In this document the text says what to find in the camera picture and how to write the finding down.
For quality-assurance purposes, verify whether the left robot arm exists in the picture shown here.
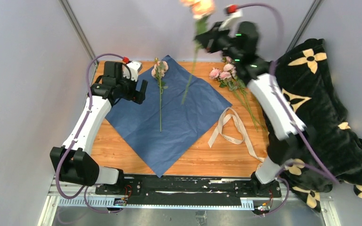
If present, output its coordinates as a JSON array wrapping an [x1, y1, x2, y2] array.
[[50, 61, 148, 194]]

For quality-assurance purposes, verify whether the aluminium frame rail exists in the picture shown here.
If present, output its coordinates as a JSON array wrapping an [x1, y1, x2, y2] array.
[[37, 175, 342, 226]]

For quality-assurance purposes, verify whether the blue wrapping paper sheet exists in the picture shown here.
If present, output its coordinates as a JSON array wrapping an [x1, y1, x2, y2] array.
[[106, 56, 231, 177]]

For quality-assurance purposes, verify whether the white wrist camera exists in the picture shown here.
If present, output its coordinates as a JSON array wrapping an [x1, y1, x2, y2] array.
[[219, 4, 243, 31], [123, 60, 142, 82]]

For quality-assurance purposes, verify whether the cream ribbon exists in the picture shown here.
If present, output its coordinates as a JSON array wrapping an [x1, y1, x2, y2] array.
[[207, 106, 266, 163]]

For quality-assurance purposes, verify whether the vertical frame post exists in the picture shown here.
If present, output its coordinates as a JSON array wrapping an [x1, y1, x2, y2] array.
[[286, 0, 323, 52], [58, 0, 96, 60]]

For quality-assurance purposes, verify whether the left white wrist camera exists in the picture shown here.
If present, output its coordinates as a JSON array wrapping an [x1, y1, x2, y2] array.
[[123, 60, 142, 82]]

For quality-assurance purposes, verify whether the left vertical frame post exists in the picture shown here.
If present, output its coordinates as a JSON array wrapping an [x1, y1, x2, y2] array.
[[58, 0, 96, 60]]

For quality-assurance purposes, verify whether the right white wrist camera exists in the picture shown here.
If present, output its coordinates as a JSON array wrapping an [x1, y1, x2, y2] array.
[[219, 4, 243, 31]]

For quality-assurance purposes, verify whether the black patterned plush blanket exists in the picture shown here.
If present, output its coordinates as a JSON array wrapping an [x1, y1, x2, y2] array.
[[275, 38, 362, 212]]

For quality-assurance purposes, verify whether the pink fake flower stem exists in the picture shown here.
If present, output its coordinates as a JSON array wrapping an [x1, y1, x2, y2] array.
[[151, 57, 168, 132]]

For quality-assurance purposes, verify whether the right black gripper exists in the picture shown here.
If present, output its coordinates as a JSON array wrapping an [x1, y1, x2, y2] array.
[[195, 22, 241, 62]]

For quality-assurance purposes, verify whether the right vertical frame post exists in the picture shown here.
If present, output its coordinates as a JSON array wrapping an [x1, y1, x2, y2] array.
[[286, 0, 323, 52]]

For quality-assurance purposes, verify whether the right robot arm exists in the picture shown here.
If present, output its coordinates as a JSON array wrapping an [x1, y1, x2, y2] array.
[[195, 22, 313, 197]]

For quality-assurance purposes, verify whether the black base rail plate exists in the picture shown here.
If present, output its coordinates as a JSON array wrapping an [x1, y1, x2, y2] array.
[[95, 174, 281, 209]]

